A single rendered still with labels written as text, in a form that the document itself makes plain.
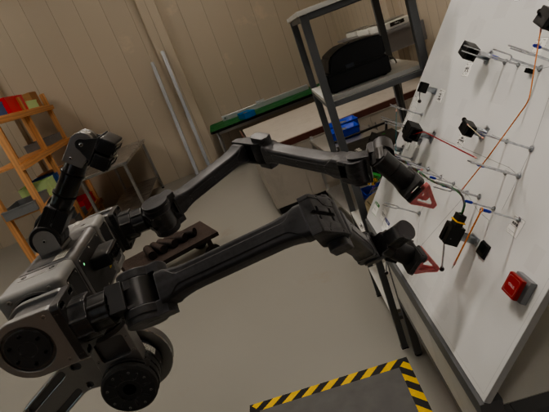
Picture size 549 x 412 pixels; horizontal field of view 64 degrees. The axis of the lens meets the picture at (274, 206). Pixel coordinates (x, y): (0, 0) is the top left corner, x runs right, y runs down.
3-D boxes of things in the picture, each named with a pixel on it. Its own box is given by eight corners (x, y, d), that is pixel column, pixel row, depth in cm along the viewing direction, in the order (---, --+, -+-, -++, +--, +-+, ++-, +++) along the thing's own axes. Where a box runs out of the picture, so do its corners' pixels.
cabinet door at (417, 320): (439, 372, 174) (417, 291, 161) (398, 297, 226) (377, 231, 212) (444, 370, 174) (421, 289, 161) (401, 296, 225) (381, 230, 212)
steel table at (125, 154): (166, 185, 833) (140, 132, 797) (155, 221, 646) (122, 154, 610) (128, 200, 831) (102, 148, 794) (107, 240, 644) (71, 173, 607)
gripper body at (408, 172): (413, 169, 120) (395, 153, 118) (426, 183, 111) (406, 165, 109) (396, 187, 122) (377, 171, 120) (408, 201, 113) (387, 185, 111)
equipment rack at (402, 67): (401, 351, 247) (295, 12, 185) (374, 293, 304) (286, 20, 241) (489, 323, 243) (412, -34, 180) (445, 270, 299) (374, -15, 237)
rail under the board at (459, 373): (484, 425, 106) (479, 405, 103) (368, 230, 216) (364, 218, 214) (506, 418, 105) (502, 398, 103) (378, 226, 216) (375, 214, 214)
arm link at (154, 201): (248, 155, 154) (238, 130, 149) (277, 159, 145) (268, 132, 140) (151, 234, 130) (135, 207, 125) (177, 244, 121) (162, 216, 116)
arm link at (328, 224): (321, 176, 77) (345, 226, 73) (333, 198, 89) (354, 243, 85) (105, 279, 83) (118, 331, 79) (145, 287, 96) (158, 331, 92)
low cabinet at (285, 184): (457, 147, 496) (443, 78, 470) (277, 219, 489) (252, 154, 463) (395, 127, 656) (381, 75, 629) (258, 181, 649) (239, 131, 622)
